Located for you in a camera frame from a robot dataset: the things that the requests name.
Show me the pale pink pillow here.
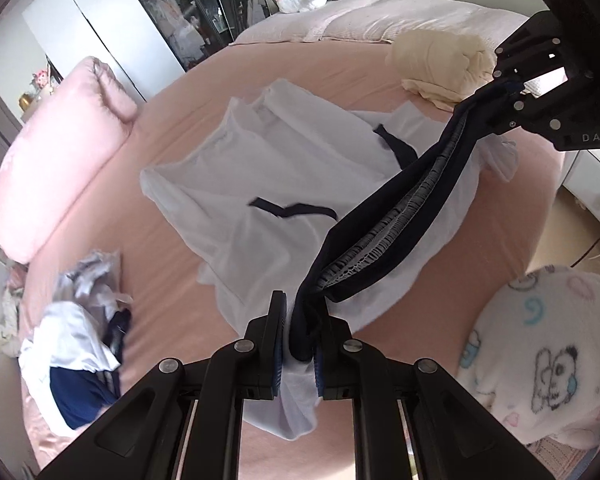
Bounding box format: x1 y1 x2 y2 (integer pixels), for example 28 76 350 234
325 4 533 57
229 0 383 45

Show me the white and glass wardrobe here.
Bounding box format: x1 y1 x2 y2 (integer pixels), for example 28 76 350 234
22 0 277 103

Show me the cream blanket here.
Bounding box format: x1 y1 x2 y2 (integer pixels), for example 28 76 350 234
385 29 498 112

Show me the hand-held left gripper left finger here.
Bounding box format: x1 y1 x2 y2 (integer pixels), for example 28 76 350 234
37 291 287 480

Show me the navy blue garment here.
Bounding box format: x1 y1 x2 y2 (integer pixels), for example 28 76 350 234
49 367 120 431

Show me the white navy-trimmed garment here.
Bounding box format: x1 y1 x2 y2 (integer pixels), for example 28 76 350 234
140 78 518 442

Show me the pink bed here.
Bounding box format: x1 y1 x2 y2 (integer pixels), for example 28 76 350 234
20 35 568 480

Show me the clothes heap on floor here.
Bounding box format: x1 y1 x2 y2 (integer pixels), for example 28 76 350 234
0 265 30 357

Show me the dark navy zipper garment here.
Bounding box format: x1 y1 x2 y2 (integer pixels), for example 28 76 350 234
102 308 133 367

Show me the large pink pillow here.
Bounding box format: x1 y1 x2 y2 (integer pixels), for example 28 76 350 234
0 56 147 265

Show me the bright white top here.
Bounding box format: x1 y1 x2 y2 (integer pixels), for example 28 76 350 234
19 302 122 403

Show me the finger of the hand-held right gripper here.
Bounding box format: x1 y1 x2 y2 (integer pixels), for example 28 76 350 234
495 91 568 133
495 10 567 81

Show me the white printed fleece cloth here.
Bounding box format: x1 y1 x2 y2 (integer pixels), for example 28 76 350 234
455 264 600 447

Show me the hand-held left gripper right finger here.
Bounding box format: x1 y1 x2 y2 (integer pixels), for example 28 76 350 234
311 312 556 480

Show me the white drawer cabinet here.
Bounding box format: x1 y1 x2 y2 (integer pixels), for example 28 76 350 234
560 149 600 243

